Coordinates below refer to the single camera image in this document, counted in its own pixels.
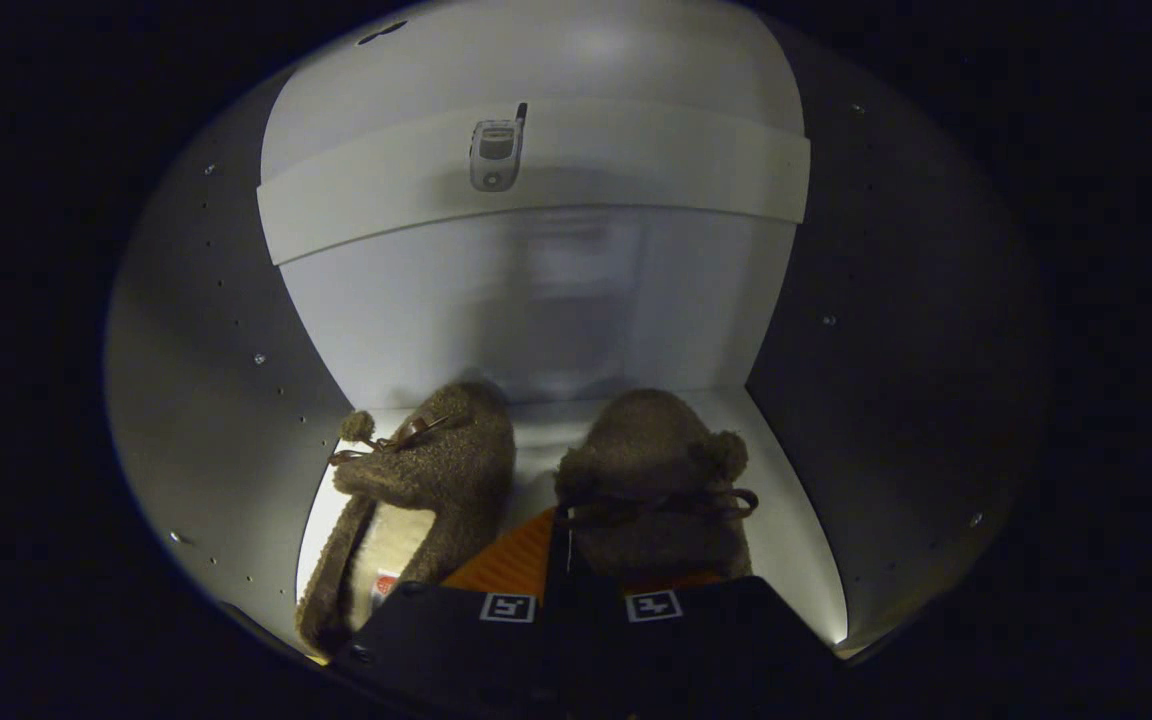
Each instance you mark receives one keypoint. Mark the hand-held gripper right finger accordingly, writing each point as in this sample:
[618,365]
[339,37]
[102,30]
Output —
[726,640]

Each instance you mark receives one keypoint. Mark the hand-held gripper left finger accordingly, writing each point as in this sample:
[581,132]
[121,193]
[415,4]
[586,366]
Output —
[436,640]

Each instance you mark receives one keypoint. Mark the brown fluffy shoe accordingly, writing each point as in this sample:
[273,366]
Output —
[446,470]
[651,450]

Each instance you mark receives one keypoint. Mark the grey shoe cabinet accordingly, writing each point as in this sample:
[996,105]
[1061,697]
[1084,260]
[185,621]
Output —
[536,300]

